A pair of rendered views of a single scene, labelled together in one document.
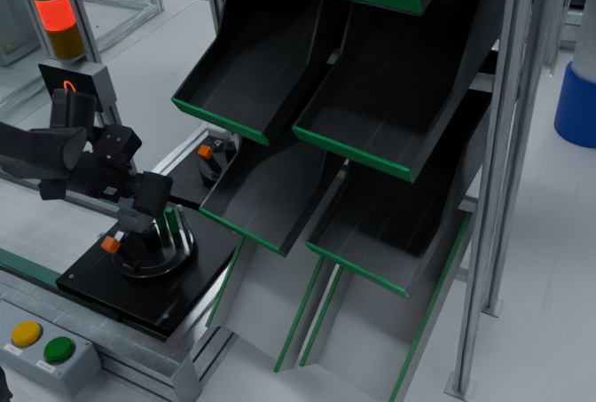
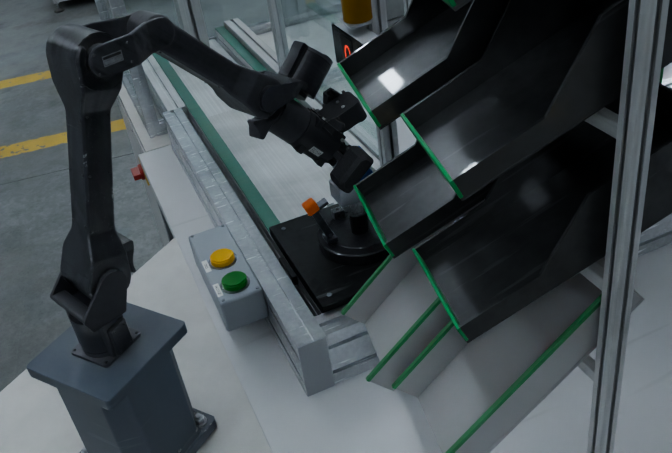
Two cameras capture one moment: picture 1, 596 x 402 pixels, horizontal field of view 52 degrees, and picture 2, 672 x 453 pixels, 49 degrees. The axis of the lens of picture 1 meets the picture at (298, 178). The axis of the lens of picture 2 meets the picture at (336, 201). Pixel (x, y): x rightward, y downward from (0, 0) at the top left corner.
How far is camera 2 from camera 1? 0.34 m
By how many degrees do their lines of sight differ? 32
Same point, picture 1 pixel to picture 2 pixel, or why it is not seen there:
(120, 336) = (285, 295)
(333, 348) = (437, 389)
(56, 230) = (309, 190)
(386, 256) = (476, 294)
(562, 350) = not seen: outside the picture
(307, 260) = not seen: hidden behind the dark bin
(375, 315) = (486, 373)
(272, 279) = (418, 295)
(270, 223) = (402, 222)
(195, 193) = not seen: hidden behind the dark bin
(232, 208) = (384, 197)
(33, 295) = (248, 232)
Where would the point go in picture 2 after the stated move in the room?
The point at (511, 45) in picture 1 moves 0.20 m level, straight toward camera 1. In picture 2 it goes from (635, 85) to (426, 186)
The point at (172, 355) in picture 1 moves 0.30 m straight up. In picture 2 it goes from (312, 330) to (277, 148)
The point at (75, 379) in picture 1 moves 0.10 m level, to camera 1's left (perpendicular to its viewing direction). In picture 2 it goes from (236, 314) to (190, 295)
